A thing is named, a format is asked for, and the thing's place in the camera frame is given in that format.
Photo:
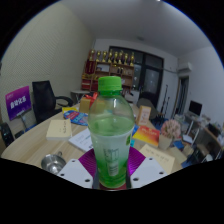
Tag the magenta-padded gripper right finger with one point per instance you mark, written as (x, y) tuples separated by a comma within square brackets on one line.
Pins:
[(149, 170)]

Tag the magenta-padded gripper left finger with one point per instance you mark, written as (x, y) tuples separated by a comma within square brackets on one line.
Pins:
[(73, 173)]

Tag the green drink bottle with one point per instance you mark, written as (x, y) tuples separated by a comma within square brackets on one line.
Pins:
[(111, 133)]

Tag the beige notebook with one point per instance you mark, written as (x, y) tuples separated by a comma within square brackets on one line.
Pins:
[(158, 158)]

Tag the small steel cup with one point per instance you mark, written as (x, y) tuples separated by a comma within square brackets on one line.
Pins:
[(52, 163)]

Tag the white booklet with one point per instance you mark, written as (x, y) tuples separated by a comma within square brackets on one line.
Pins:
[(81, 140)]

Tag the orange book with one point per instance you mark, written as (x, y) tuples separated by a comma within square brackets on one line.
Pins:
[(146, 135)]

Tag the pink flower pot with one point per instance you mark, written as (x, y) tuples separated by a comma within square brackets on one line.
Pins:
[(170, 130)]

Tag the cream book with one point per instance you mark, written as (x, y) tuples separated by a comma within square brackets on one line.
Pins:
[(59, 129)]

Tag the upright yellow card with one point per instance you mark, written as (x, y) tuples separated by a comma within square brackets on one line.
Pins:
[(143, 115)]

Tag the blue red booklet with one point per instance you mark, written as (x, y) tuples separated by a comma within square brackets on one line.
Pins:
[(76, 117)]

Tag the yellow gift box red ribbon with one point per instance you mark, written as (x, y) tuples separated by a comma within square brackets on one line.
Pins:
[(85, 104)]

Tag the wooden desk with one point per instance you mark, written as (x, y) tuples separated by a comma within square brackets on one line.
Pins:
[(208, 131)]

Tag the black microphone stand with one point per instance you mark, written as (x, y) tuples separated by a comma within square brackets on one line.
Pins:
[(165, 100)]

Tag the black computer monitor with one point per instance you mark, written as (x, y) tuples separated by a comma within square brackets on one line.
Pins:
[(195, 108)]

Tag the black trash can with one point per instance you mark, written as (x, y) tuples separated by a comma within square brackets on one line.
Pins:
[(6, 133)]

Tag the black office chair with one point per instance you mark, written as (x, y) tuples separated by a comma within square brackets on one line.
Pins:
[(45, 98)]

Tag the small white side table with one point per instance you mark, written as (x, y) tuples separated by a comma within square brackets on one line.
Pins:
[(79, 92)]

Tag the purple sign board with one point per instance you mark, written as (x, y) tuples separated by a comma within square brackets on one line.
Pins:
[(18, 102)]

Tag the black framed glass door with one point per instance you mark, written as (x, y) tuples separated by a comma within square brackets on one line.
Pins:
[(151, 80)]

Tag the wooden shelf unit with trophies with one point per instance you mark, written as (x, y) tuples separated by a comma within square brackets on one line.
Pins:
[(110, 68)]

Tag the white air conditioner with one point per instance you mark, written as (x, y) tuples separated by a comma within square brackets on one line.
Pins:
[(185, 66)]

